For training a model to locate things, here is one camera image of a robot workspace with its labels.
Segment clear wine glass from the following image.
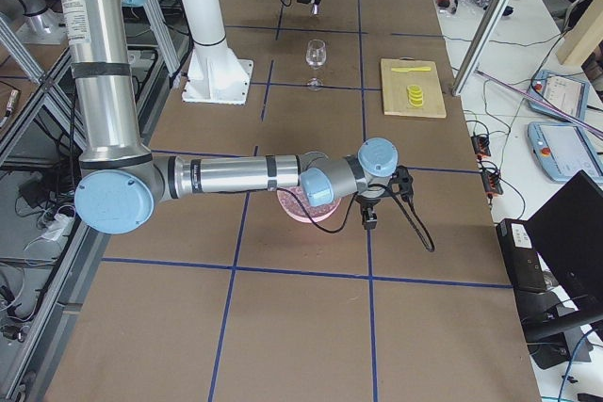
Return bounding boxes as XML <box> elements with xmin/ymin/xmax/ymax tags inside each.
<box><xmin>305</xmin><ymin>39</ymin><xmax>327</xmax><ymax>90</ymax></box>

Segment clear ice cubes pile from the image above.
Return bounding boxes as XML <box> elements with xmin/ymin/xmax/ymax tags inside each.
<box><xmin>277</xmin><ymin>186</ymin><xmax>340</xmax><ymax>217</ymax></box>

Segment pink bowl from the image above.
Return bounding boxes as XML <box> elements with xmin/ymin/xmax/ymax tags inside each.
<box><xmin>277</xmin><ymin>186</ymin><xmax>341</xmax><ymax>223</ymax></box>

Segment yellow plastic knife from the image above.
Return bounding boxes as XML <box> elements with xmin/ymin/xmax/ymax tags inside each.
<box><xmin>390</xmin><ymin>66</ymin><xmax>432</xmax><ymax>73</ymax></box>

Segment lemon slice stack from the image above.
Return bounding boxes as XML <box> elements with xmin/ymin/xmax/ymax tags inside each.
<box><xmin>406</xmin><ymin>84</ymin><xmax>424</xmax><ymax>108</ymax></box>

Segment bamboo cutting board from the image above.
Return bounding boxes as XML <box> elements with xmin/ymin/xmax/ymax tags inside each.
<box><xmin>380</xmin><ymin>58</ymin><xmax>447</xmax><ymax>119</ymax></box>

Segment black box device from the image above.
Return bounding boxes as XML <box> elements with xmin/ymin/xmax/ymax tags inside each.
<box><xmin>496</xmin><ymin>218</ymin><xmax>546</xmax><ymax>294</ymax></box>

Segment black monitor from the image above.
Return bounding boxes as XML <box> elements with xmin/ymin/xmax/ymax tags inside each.
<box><xmin>524</xmin><ymin>170</ymin><xmax>602</xmax><ymax>342</ymax></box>

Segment near teach pendant tablet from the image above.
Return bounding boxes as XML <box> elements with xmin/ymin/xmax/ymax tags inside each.
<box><xmin>528</xmin><ymin>121</ymin><xmax>602</xmax><ymax>184</ymax></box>

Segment teach pendant tablet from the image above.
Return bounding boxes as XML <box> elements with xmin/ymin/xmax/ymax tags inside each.
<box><xmin>528</xmin><ymin>121</ymin><xmax>602</xmax><ymax>184</ymax></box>
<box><xmin>528</xmin><ymin>70</ymin><xmax>589</xmax><ymax>120</ymax></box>

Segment far teach pendant tablet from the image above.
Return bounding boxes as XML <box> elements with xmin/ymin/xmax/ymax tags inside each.
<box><xmin>528</xmin><ymin>70</ymin><xmax>589</xmax><ymax>120</ymax></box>

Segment white pedestal column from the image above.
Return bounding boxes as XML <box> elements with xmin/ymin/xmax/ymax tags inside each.
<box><xmin>182</xmin><ymin>0</ymin><xmax>253</xmax><ymax>105</ymax></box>

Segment aluminium frame post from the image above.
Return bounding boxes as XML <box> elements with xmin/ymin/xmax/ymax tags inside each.
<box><xmin>451</xmin><ymin>0</ymin><xmax>510</xmax><ymax>96</ymax></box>

